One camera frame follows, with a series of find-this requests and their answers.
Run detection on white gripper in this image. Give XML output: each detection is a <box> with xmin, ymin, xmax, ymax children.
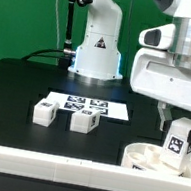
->
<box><xmin>119</xmin><ymin>45</ymin><xmax>191</xmax><ymax>155</ymax></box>

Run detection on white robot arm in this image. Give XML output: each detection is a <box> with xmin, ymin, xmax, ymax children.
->
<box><xmin>71</xmin><ymin>0</ymin><xmax>191</xmax><ymax>142</ymax></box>

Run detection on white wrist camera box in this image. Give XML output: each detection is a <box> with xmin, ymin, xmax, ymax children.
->
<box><xmin>139</xmin><ymin>24</ymin><xmax>176</xmax><ymax>50</ymax></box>

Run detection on white marker base plate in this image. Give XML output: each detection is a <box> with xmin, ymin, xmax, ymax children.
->
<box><xmin>47</xmin><ymin>92</ymin><xmax>129</xmax><ymax>120</ymax></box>

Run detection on white U-shaped fence wall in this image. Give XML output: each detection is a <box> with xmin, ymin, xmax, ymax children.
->
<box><xmin>0</xmin><ymin>146</ymin><xmax>191</xmax><ymax>191</ymax></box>

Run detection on black cables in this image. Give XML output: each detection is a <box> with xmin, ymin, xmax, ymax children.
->
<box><xmin>20</xmin><ymin>43</ymin><xmax>66</xmax><ymax>68</ymax></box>

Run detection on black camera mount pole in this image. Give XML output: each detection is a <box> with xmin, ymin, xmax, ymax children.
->
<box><xmin>57</xmin><ymin>0</ymin><xmax>93</xmax><ymax>70</ymax></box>

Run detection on white cable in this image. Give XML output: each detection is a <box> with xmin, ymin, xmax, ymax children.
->
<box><xmin>46</xmin><ymin>0</ymin><xmax>81</xmax><ymax>53</ymax></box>

